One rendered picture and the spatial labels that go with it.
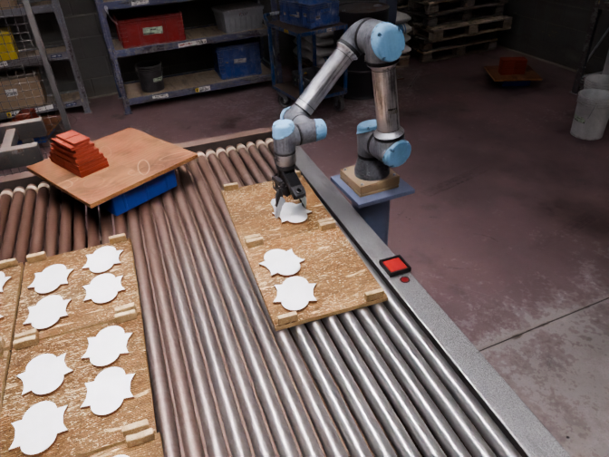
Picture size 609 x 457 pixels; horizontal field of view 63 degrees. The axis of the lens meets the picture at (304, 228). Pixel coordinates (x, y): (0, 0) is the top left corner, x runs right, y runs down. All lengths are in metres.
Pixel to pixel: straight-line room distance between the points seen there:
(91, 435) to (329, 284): 0.76
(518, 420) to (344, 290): 0.58
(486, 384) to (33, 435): 1.08
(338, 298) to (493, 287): 1.70
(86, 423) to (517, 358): 2.02
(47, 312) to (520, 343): 2.15
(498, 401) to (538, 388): 1.30
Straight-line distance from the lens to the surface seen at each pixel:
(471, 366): 1.41
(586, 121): 5.03
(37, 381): 1.50
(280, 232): 1.79
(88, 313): 1.64
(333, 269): 1.61
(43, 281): 1.82
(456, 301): 2.95
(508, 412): 1.34
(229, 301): 1.56
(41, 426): 1.39
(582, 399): 2.68
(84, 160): 2.16
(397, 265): 1.65
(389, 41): 1.79
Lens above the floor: 1.96
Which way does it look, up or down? 34 degrees down
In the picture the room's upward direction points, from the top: 3 degrees counter-clockwise
